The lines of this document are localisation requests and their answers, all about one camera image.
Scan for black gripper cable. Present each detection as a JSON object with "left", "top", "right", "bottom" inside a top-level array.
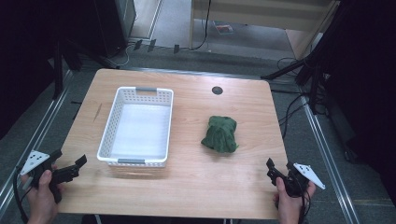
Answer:
[
  {"left": 12, "top": 166, "right": 30, "bottom": 224},
  {"left": 298, "top": 186, "right": 313, "bottom": 224}
]

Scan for white floor cable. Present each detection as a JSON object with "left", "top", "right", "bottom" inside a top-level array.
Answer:
[{"left": 113, "top": 42, "right": 138, "bottom": 69}]

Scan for person's right hand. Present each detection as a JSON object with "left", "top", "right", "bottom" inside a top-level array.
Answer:
[{"left": 273, "top": 176, "right": 318, "bottom": 224}]

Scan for black metal stand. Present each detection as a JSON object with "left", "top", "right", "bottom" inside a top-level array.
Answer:
[{"left": 51, "top": 38, "right": 83, "bottom": 101}]

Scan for crumpled green cloth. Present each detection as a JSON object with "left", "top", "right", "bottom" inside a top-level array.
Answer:
[{"left": 200, "top": 115, "right": 240, "bottom": 154}]

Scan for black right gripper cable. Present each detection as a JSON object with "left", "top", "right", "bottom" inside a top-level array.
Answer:
[{"left": 298, "top": 186, "right": 313, "bottom": 224}]

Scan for white perforated plastic basket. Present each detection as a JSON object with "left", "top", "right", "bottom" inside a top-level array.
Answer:
[{"left": 96, "top": 86, "right": 175, "bottom": 168}]

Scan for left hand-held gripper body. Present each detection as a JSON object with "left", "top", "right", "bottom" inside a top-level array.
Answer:
[{"left": 19, "top": 149, "right": 68, "bottom": 204}]

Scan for metal floor rail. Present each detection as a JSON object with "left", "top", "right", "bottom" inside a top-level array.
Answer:
[
  {"left": 302, "top": 101, "right": 361, "bottom": 224},
  {"left": 0, "top": 70, "right": 73, "bottom": 213}
]

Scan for red and white flat packet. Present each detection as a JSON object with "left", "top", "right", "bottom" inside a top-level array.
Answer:
[{"left": 213, "top": 21, "right": 234, "bottom": 35}]

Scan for black floor cables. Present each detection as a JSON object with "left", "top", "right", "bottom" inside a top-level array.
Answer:
[{"left": 270, "top": 56, "right": 312, "bottom": 139}]

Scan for black tripod stand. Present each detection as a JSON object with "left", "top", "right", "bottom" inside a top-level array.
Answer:
[{"left": 261, "top": 12, "right": 335, "bottom": 116}]

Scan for person's left hand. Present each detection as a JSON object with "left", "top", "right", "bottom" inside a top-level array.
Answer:
[{"left": 20, "top": 169, "right": 65, "bottom": 224}]

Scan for dark cabinet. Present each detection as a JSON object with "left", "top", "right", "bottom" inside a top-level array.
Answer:
[{"left": 92, "top": 0, "right": 138, "bottom": 60}]

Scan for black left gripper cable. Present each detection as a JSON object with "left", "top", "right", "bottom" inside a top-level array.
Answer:
[{"left": 12, "top": 166, "right": 30, "bottom": 224}]

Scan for light wooden shelf unit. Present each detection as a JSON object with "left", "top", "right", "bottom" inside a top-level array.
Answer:
[{"left": 189, "top": 0, "right": 341, "bottom": 61}]

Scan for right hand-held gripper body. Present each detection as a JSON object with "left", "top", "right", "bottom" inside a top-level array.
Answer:
[{"left": 279, "top": 162, "right": 327, "bottom": 199}]

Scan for black hanging cable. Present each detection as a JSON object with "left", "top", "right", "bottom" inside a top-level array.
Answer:
[{"left": 188, "top": 0, "right": 213, "bottom": 51}]

